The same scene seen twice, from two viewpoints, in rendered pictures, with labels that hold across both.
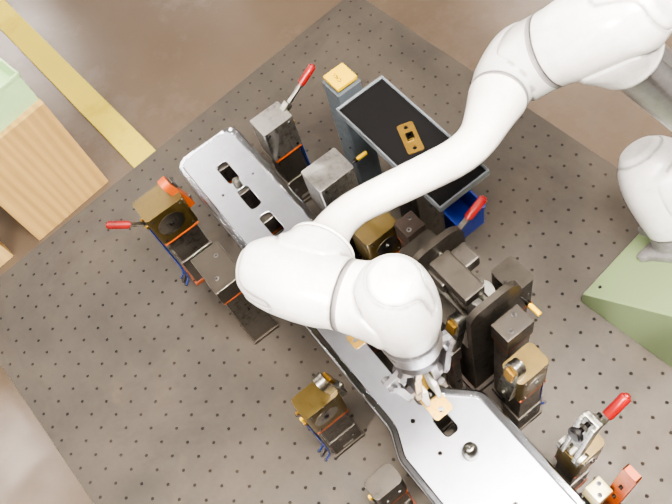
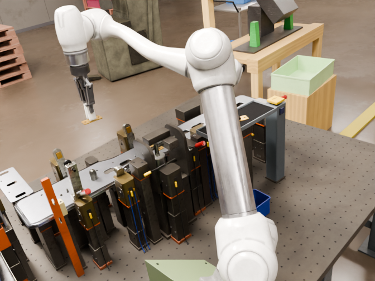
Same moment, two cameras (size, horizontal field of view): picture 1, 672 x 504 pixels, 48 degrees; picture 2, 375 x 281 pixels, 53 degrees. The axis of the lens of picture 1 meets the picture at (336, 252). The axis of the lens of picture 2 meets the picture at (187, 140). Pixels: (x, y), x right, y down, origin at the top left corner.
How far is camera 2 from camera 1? 167 cm
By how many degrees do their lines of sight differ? 55
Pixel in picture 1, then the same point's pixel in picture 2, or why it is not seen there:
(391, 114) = (253, 113)
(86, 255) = not seen: hidden behind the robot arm
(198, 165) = (240, 98)
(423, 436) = (105, 165)
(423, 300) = (58, 16)
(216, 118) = (301, 127)
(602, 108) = not seen: outside the picture
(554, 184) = (289, 252)
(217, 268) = (186, 106)
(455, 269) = (158, 132)
